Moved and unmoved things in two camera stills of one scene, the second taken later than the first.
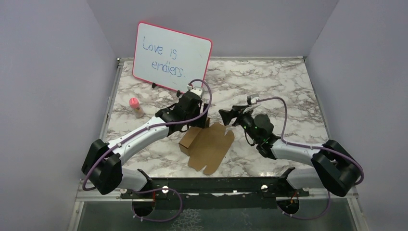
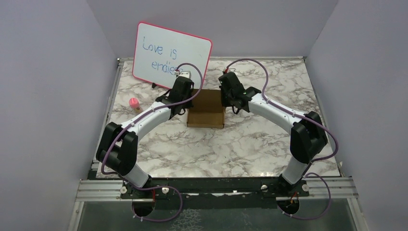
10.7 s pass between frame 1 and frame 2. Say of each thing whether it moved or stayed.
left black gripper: moved
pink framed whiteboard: stayed
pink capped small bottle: stayed
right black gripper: moved
